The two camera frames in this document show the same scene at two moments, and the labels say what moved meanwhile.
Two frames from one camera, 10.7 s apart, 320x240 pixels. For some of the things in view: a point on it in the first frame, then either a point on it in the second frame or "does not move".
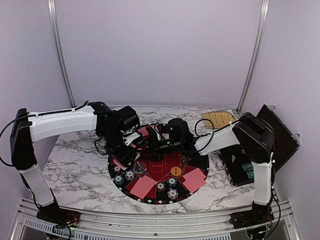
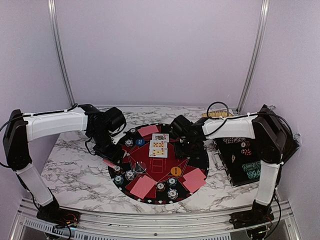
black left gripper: [124, 157] to [112, 156]
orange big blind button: [176, 171] does not move
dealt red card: [143, 186] does not move
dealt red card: [143, 131] does not move
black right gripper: [153, 148] to [178, 152]
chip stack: [160, 186] does not move
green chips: [172, 181] does not move
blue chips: [172, 193] does not move
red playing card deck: [119, 165] to [109, 163]
